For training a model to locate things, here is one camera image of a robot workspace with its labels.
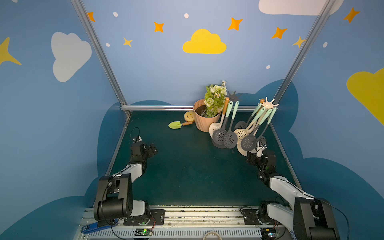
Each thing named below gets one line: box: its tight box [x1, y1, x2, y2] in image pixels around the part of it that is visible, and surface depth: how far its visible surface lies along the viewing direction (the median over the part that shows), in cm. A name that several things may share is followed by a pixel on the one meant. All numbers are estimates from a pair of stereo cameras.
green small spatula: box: [168, 121, 193, 129], surface depth 117 cm
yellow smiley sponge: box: [184, 110, 195, 122], surface depth 118 cm
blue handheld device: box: [81, 219, 118, 235], surface depth 71 cm
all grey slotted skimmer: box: [223, 100, 240, 149], surface depth 92 cm
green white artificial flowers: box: [200, 80, 228, 118], surface depth 95 cm
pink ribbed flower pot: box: [193, 98, 222, 132], surface depth 101 cm
